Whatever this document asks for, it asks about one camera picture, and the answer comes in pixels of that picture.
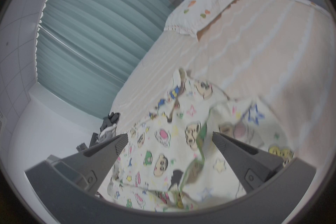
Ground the blue-green curtain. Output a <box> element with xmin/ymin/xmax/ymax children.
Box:
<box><xmin>34</xmin><ymin>26</ymin><xmax>147</xmax><ymax>118</ymax></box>
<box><xmin>39</xmin><ymin>0</ymin><xmax>181</xmax><ymax>79</ymax></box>

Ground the white printed pillow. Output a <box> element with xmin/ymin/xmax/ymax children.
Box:
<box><xmin>164</xmin><ymin>0</ymin><xmax>251</xmax><ymax>41</ymax></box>

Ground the white printed pyjama top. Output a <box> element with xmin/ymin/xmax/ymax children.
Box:
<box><xmin>106</xmin><ymin>68</ymin><xmax>294</xmax><ymax>214</ymax></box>

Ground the black garment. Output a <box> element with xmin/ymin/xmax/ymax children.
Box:
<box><xmin>101</xmin><ymin>112</ymin><xmax>121</xmax><ymax>131</ymax></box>

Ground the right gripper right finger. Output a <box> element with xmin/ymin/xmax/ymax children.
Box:
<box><xmin>212</xmin><ymin>132</ymin><xmax>284</xmax><ymax>195</ymax></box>

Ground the bed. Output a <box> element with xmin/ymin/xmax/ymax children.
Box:
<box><xmin>106</xmin><ymin>0</ymin><xmax>336</xmax><ymax>208</ymax></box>

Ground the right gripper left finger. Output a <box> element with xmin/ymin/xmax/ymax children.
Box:
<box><xmin>56</xmin><ymin>133</ymin><xmax>129</xmax><ymax>192</ymax></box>

